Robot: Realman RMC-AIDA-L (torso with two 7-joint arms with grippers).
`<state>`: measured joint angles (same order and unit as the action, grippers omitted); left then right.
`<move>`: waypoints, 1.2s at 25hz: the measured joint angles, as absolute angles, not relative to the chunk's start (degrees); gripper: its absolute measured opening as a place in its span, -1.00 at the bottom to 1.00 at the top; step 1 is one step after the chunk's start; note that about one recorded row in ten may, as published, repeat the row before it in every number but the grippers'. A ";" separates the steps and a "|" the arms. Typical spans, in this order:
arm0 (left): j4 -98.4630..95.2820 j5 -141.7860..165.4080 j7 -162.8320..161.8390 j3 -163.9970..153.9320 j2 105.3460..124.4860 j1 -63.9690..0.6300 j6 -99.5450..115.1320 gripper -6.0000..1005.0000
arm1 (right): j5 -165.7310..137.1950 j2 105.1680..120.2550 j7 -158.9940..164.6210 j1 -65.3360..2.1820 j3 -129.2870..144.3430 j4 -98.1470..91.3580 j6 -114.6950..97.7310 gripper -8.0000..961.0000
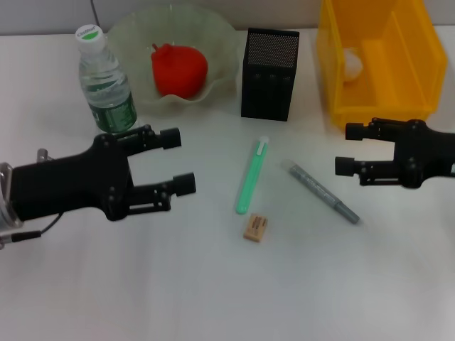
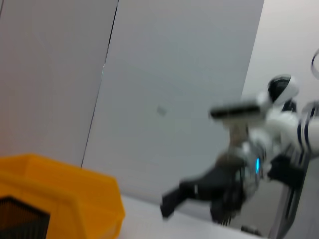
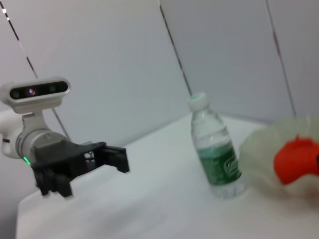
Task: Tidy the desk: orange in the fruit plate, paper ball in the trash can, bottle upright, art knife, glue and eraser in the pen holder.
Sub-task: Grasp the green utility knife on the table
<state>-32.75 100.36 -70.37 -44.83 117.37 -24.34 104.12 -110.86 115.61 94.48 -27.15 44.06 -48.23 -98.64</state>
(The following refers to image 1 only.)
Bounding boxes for red apple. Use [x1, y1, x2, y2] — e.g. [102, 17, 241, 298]
[151, 43, 209, 99]

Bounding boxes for beige eraser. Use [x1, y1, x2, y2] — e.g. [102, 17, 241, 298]
[242, 212, 269, 244]

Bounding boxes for grey marker pen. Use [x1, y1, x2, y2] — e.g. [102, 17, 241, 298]
[280, 159, 360, 225]

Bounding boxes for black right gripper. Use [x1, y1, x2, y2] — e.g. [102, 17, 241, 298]
[334, 117, 455, 189]

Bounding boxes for translucent wavy fruit plate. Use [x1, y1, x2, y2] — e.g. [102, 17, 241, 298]
[106, 2, 240, 118]

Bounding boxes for white paper ball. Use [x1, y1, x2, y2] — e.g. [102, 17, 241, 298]
[343, 48, 364, 82]

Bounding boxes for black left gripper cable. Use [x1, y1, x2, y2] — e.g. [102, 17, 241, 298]
[0, 211, 63, 246]

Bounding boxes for clear green-label water bottle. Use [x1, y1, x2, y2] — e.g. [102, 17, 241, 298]
[74, 23, 139, 134]

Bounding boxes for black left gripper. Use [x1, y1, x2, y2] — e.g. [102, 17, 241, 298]
[9, 124, 182, 222]

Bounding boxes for yellow plastic bin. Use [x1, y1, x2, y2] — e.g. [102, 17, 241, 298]
[316, 0, 449, 131]

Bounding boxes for black mesh pen holder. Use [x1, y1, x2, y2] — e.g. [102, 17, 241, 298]
[240, 27, 301, 122]

